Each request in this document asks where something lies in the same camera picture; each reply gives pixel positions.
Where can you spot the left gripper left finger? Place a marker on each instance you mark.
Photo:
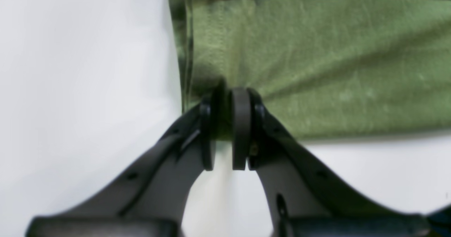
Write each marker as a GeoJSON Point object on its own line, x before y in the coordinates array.
{"type": "Point", "coordinates": [149, 197]}

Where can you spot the olive green T-shirt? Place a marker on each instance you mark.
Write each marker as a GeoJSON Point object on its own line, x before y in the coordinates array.
{"type": "Point", "coordinates": [324, 68]}

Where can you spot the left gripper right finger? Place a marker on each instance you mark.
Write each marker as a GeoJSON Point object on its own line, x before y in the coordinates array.
{"type": "Point", "coordinates": [305, 197]}

